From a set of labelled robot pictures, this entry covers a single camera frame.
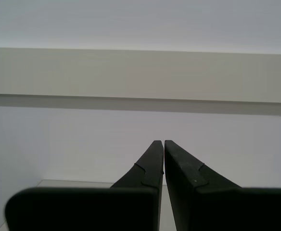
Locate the beige wall raceway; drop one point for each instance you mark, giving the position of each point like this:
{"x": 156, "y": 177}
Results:
{"x": 131, "y": 74}

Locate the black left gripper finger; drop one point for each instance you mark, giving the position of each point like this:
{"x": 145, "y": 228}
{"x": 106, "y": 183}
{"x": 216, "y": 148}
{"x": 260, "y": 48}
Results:
{"x": 131, "y": 207}
{"x": 203, "y": 207}

